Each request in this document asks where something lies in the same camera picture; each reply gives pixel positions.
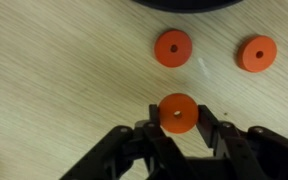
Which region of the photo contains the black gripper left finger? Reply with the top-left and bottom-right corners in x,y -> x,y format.
60,103 -> 198,180

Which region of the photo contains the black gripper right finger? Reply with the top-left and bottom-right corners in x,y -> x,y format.
197,104 -> 288,180

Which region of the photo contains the orange ring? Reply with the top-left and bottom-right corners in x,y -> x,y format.
157,93 -> 200,135
236,34 -> 278,74
153,29 -> 194,69

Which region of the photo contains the black bowl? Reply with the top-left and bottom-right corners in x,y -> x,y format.
130,0 -> 245,14

